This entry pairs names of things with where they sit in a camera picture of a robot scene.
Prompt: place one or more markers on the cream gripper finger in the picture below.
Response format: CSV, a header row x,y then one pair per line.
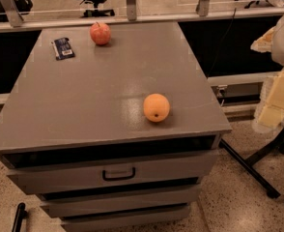
x,y
270,110

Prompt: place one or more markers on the orange fruit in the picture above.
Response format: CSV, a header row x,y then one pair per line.
x,y
156,108

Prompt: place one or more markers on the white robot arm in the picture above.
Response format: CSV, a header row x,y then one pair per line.
x,y
273,42

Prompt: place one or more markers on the blue rxbar blueberry wrapper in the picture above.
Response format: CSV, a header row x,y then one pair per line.
x,y
62,49

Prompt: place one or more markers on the black robot stand base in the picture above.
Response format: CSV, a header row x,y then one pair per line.
x,y
251,164

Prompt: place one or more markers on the red apple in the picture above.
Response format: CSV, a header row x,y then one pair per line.
x,y
100,33

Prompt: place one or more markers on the grey drawer cabinet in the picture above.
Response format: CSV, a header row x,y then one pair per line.
x,y
66,121

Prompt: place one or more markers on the black object on floor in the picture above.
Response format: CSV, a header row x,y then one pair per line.
x,y
20,215

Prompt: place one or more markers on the black drawer handle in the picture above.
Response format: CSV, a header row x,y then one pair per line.
x,y
118,175

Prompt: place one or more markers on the metal window frame rail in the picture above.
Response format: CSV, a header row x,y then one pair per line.
x,y
62,13

